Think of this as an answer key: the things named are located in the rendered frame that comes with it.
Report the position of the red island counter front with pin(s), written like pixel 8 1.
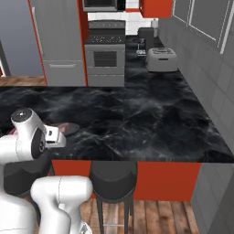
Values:
pixel 164 181

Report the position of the grey framed window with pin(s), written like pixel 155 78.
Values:
pixel 207 18

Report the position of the white paper towel roll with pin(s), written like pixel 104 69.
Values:
pixel 154 26

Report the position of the grey stove with oven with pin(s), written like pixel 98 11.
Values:
pixel 105 58

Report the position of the red wall cupboard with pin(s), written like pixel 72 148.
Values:
pixel 156 7

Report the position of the sink with tap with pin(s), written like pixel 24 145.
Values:
pixel 141 52

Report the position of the white toaster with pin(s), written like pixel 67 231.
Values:
pixel 161 60

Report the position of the grey base cupboards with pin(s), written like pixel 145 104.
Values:
pixel 216 201

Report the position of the black coffee machine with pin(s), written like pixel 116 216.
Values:
pixel 146 35

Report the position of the black bar stool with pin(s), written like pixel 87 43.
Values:
pixel 113 182

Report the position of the dark grey plate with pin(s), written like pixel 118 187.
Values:
pixel 72 129

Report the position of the grey fridge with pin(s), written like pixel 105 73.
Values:
pixel 61 39

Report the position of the grey microwave oven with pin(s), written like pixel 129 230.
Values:
pixel 103 4

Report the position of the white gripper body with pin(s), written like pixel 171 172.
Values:
pixel 56 142

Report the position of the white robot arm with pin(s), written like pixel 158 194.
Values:
pixel 18 146

